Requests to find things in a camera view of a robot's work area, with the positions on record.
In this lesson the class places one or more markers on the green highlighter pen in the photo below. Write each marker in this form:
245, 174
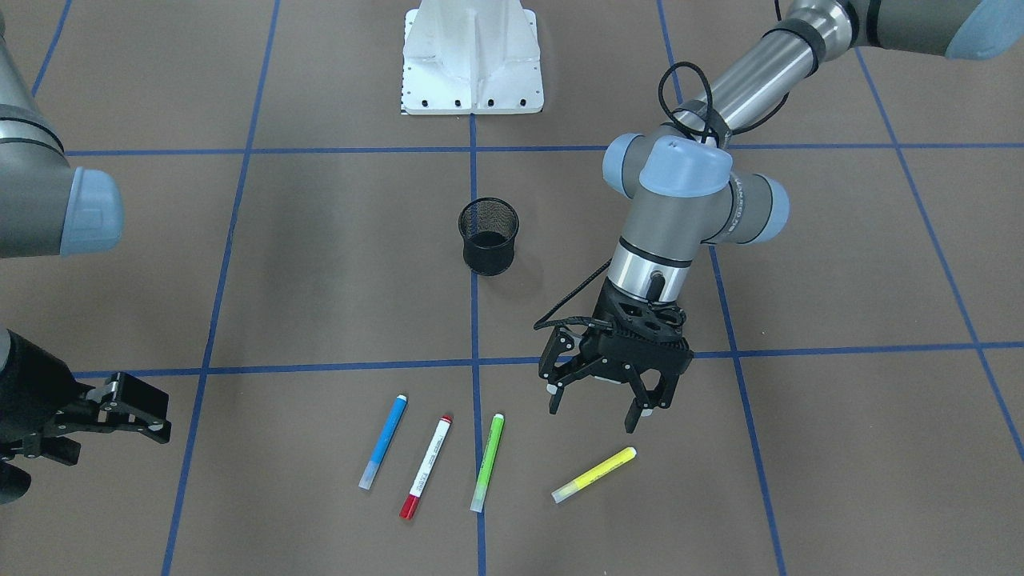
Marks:
486, 468

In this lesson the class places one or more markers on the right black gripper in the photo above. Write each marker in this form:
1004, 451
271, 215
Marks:
26, 382

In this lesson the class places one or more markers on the red cap white marker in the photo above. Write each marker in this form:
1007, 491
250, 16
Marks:
422, 477

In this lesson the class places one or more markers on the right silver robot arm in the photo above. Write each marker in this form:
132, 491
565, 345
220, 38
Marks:
50, 208

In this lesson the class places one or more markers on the yellow highlighter pen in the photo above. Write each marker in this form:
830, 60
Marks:
593, 474

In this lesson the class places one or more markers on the blue highlighter pen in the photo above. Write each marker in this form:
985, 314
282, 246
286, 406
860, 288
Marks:
383, 442

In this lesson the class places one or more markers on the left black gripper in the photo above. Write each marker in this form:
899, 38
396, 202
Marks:
595, 359

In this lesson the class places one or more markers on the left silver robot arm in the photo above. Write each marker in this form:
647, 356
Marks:
684, 192

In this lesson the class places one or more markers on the black mesh pen holder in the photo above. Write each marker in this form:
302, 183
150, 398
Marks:
488, 227

